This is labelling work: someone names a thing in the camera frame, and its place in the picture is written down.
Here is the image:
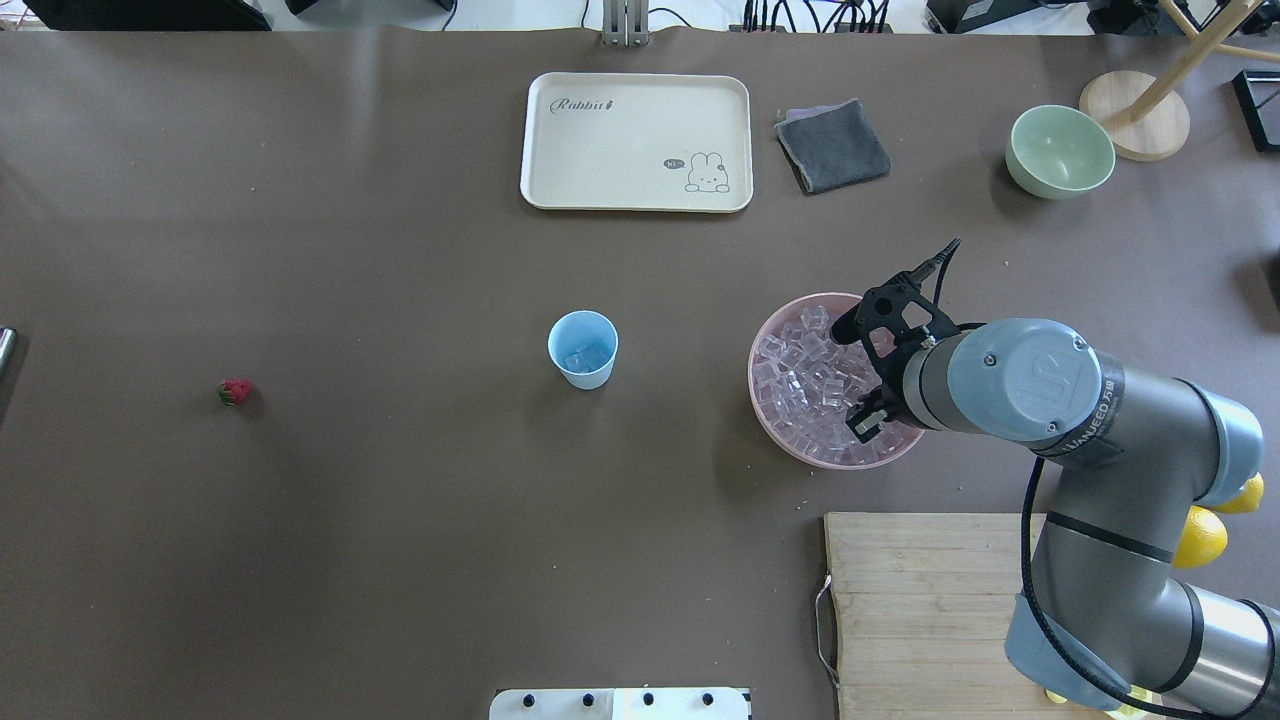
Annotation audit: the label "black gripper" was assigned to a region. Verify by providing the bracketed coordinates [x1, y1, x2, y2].
[829, 270, 961, 445]

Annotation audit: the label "clear ice cubes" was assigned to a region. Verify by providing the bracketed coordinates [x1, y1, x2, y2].
[753, 304, 901, 465]

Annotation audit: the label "red strawberry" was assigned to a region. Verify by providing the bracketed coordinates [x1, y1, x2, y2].
[218, 377, 255, 407]

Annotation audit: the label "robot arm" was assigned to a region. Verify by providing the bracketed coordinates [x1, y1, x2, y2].
[829, 268, 1277, 719]

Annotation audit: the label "light blue cup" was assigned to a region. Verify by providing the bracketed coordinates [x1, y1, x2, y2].
[547, 310, 620, 391]

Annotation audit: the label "pink bowl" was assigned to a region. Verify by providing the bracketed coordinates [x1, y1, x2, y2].
[748, 292, 927, 471]

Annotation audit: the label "wooden cutting board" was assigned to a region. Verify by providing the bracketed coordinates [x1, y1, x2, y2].
[823, 512, 1102, 719]

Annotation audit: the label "grey folded cloth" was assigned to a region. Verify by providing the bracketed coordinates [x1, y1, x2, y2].
[774, 97, 892, 195]

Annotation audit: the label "green ceramic bowl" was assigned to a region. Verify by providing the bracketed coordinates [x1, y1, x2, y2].
[1004, 105, 1117, 200]

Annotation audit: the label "yellow lemon lower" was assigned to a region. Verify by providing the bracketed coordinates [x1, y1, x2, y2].
[1172, 505, 1229, 569]

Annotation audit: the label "yellow lemon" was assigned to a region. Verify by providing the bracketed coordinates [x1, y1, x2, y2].
[1172, 505, 1229, 569]
[1212, 473, 1265, 514]

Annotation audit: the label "cream rabbit serving tray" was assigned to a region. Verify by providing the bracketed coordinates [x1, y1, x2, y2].
[520, 72, 754, 213]

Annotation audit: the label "lemon half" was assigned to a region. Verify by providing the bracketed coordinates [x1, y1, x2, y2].
[1105, 705, 1149, 720]

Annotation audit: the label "yellow lemon upper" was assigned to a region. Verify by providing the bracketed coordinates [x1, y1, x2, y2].
[1212, 473, 1265, 514]

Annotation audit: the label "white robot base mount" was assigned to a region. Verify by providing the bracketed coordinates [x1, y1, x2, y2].
[488, 685, 753, 719]

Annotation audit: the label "aluminium frame post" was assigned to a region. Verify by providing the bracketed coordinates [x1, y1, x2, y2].
[602, 0, 652, 47]

